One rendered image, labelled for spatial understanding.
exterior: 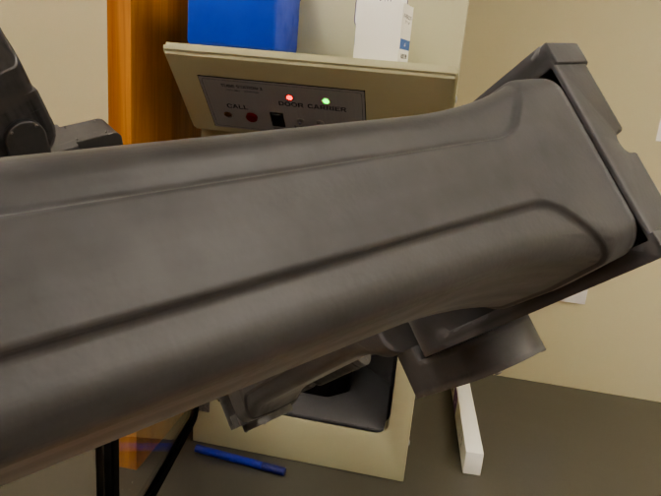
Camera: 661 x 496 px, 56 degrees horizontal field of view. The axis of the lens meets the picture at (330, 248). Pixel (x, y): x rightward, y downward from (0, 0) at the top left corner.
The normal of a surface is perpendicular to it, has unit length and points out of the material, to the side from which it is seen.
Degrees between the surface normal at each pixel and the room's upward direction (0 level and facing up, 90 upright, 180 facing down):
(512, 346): 57
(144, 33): 90
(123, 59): 90
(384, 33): 90
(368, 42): 90
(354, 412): 0
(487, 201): 50
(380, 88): 135
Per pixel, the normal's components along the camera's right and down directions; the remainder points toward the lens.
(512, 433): 0.08, -0.96
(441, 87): -0.20, 0.86
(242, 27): -0.19, 0.26
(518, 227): 0.52, -0.39
